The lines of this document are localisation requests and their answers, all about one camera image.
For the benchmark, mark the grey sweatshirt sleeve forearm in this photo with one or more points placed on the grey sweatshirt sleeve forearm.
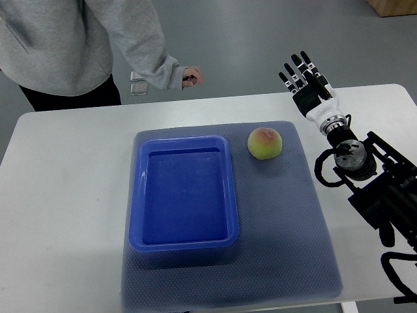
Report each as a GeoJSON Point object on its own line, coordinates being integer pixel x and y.
{"type": "Point", "coordinates": [135, 28]}

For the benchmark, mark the upper metal floor plate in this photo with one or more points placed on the upper metal floor plate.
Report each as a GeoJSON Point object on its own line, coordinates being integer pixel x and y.
{"type": "Point", "coordinates": [135, 77]}

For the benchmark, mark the blue plastic tray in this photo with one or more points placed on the blue plastic tray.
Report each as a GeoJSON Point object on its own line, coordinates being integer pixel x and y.
{"type": "Point", "coordinates": [183, 195]}

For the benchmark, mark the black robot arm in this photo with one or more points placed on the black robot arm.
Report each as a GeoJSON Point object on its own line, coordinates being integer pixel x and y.
{"type": "Point", "coordinates": [382, 181]}

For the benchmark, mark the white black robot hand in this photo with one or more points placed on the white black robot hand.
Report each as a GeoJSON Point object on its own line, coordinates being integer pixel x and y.
{"type": "Point", "coordinates": [313, 95]}

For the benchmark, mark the person's torso grey sweatshirt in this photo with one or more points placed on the person's torso grey sweatshirt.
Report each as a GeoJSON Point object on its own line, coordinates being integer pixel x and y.
{"type": "Point", "coordinates": [58, 53]}

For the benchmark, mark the wooden box corner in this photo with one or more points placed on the wooden box corner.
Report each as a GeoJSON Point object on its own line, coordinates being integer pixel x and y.
{"type": "Point", "coordinates": [392, 8]}

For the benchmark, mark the person's hand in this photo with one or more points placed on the person's hand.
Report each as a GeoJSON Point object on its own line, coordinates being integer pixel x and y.
{"type": "Point", "coordinates": [196, 71]}

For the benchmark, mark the green pink peach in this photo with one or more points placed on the green pink peach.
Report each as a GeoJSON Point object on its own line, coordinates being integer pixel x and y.
{"type": "Point", "coordinates": [264, 143]}

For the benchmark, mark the blue grey textured mat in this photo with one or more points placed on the blue grey textured mat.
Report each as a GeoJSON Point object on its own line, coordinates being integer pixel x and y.
{"type": "Point", "coordinates": [283, 252]}

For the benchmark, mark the small black held object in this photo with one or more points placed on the small black held object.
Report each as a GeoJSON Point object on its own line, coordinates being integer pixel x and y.
{"type": "Point", "coordinates": [189, 78]}

